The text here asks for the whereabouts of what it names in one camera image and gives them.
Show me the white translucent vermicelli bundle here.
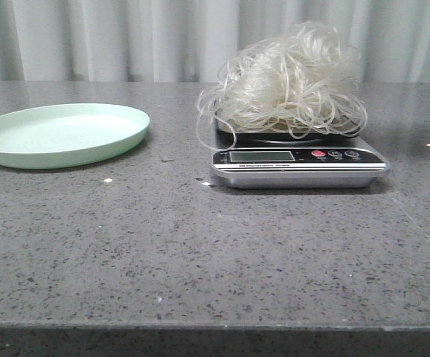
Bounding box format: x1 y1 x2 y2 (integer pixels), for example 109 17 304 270
196 21 368 148

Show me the silver black kitchen scale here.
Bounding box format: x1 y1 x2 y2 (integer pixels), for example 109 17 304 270
209 121 391 189

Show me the light green round plate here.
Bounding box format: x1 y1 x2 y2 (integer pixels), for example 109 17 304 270
0 103 150 170

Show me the white pleated curtain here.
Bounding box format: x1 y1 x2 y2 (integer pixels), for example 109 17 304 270
0 1 430 83

